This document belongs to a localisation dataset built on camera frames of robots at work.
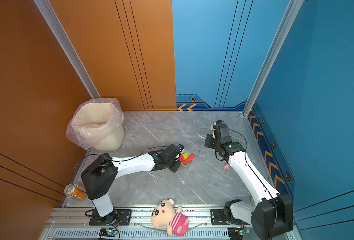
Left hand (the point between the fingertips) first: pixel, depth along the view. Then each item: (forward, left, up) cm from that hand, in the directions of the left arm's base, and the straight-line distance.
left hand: (178, 161), depth 89 cm
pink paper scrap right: (-2, -29, -1) cm, 29 cm away
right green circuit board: (-35, -28, -4) cm, 45 cm away
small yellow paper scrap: (+3, -4, +3) cm, 6 cm away
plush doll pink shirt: (-29, +5, +5) cm, 29 cm away
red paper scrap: (+1, -5, -1) cm, 5 cm away
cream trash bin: (+10, +42, +22) cm, 49 cm away
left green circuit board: (-35, +33, -5) cm, 48 cm away
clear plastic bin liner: (+4, +57, +15) cm, 59 cm away
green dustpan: (+5, -6, -1) cm, 8 cm away
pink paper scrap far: (+29, -24, -2) cm, 37 cm away
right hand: (+7, -16, +15) cm, 23 cm away
